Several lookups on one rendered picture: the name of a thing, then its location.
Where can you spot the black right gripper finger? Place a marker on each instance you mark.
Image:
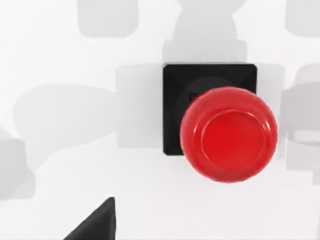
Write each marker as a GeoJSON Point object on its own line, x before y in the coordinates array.
{"type": "Point", "coordinates": [100, 221]}

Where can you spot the red push button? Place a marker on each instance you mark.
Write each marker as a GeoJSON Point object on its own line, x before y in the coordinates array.
{"type": "Point", "coordinates": [228, 135]}

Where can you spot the black square button base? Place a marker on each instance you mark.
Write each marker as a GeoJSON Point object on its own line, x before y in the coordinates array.
{"type": "Point", "coordinates": [175, 100]}

